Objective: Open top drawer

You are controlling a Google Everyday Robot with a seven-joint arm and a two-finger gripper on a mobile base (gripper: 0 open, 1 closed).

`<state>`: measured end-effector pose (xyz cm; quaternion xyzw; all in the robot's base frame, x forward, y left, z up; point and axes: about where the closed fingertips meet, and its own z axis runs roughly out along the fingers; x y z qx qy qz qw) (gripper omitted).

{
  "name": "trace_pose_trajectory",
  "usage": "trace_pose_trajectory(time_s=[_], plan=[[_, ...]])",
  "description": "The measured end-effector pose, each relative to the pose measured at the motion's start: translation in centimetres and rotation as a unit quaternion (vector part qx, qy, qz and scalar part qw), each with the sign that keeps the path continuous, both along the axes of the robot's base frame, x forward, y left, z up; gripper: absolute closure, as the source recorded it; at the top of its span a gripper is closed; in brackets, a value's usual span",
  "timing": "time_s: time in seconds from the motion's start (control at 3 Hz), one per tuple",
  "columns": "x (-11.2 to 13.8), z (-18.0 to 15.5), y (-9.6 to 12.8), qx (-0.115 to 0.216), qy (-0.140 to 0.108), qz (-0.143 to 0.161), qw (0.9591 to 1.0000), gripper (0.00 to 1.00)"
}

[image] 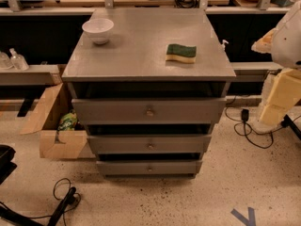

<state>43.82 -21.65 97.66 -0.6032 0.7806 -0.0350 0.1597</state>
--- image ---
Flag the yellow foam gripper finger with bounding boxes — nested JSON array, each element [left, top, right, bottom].
[[259, 69, 301, 126]]

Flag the grey top drawer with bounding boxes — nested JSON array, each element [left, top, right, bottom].
[[71, 99, 226, 125]]

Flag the grey drawer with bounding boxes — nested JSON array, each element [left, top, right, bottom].
[[87, 135, 211, 153], [71, 99, 226, 125], [96, 160, 202, 175]]

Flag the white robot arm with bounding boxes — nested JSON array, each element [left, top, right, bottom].
[[251, 1, 301, 130]]

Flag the grey middle drawer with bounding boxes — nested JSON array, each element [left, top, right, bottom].
[[87, 135, 211, 153]]

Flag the grey drawer cabinet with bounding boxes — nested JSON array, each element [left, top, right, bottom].
[[63, 8, 235, 162]]

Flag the grey bottom drawer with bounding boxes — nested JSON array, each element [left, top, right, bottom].
[[96, 160, 202, 175]]

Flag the white pump bottle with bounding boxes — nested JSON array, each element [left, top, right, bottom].
[[221, 40, 229, 51]]

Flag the green yellow sponge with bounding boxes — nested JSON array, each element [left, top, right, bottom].
[[166, 43, 197, 64]]

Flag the blue tape floor marker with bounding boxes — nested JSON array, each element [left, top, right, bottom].
[[231, 207, 256, 226]]

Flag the white bowl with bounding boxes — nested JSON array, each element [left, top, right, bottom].
[[82, 18, 114, 44]]

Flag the green snack bag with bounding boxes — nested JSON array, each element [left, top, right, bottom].
[[57, 110, 77, 131]]

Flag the clear sanitizer bottle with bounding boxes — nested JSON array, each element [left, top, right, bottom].
[[9, 48, 29, 71]]

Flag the clear bottle at edge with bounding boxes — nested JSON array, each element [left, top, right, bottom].
[[0, 52, 13, 70]]

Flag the black floor cable left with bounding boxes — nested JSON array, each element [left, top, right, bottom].
[[0, 177, 82, 226]]

